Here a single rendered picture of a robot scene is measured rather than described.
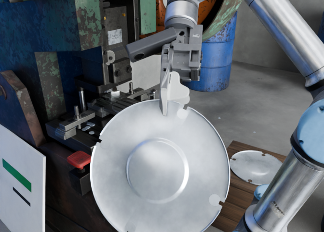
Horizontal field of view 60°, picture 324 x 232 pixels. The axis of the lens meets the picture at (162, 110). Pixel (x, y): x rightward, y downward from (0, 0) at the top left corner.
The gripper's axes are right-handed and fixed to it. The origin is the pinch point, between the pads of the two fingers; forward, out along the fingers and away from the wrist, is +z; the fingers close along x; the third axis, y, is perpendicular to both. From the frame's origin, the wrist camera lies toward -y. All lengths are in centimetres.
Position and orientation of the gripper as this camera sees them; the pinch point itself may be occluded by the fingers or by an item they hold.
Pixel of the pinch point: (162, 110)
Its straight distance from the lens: 58.7
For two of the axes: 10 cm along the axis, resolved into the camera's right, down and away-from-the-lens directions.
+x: 1.1, 3.1, 9.4
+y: 9.9, 0.7, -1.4
